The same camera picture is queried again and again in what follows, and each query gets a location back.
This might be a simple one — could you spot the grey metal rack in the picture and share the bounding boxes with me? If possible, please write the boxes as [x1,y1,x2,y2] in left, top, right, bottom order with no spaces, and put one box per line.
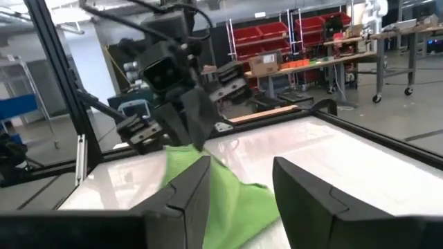
[0,57,60,149]

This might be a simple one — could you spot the long silver frame bracket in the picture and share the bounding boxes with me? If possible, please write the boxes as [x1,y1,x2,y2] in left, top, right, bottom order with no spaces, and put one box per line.
[75,134,87,186]

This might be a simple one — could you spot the wooden-top workbench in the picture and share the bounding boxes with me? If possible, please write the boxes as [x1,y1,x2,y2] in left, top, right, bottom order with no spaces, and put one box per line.
[244,50,379,104]

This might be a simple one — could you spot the white metal shelf rack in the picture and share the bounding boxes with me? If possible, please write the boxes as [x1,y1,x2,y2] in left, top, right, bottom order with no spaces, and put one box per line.
[226,9,293,63]
[289,3,354,53]

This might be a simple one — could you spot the white humanoid robot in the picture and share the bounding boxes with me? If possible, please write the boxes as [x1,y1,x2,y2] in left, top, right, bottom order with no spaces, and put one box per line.
[361,0,389,44]

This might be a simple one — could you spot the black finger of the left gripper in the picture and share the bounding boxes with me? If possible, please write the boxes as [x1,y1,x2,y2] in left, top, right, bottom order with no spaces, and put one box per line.
[179,85,223,152]
[153,102,195,147]

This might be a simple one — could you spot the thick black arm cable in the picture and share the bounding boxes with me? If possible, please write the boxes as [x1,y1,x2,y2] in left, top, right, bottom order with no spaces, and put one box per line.
[78,0,183,48]

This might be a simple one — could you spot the grey rolling workbench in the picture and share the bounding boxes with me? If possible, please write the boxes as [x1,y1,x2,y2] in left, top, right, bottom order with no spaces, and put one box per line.
[370,23,443,104]

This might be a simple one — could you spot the red plastic storage bin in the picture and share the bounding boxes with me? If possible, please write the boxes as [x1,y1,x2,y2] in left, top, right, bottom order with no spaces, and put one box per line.
[294,16,326,35]
[233,26,264,44]
[236,44,266,60]
[302,33,326,48]
[257,21,289,39]
[320,12,352,28]
[262,39,291,55]

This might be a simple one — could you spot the brown cardboard box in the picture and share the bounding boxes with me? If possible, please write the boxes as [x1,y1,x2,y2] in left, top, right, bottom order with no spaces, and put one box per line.
[248,51,283,76]

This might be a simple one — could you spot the small silver corner bracket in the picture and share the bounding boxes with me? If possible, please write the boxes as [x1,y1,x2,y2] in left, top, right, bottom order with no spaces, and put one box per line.
[214,121,233,133]

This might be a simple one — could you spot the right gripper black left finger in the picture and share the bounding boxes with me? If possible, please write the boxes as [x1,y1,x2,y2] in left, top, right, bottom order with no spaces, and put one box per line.
[0,154,213,249]

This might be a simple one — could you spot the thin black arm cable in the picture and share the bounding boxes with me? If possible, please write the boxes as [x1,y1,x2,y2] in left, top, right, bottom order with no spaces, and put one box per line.
[127,0,215,41]

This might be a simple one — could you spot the green microfibre towel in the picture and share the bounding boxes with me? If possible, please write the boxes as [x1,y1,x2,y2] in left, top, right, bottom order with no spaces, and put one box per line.
[161,144,280,249]

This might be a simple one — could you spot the wooden plank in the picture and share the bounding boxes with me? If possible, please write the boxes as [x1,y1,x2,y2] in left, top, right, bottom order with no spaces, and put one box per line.
[228,104,299,125]

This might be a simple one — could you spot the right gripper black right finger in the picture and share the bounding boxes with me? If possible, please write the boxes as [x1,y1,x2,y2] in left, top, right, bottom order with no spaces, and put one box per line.
[272,156,443,249]

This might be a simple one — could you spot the black frame clamp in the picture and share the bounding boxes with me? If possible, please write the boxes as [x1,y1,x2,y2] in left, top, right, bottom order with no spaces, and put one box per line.
[309,98,338,117]

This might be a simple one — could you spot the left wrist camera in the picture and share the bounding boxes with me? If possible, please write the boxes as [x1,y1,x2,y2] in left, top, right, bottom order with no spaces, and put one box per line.
[137,40,197,95]

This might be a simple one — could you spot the orange plastic tray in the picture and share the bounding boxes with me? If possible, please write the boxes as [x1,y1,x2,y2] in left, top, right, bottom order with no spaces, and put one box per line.
[280,59,311,69]

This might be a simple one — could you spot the white-framed monitor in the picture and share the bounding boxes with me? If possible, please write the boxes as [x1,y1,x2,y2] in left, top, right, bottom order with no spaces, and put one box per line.
[117,99,152,120]

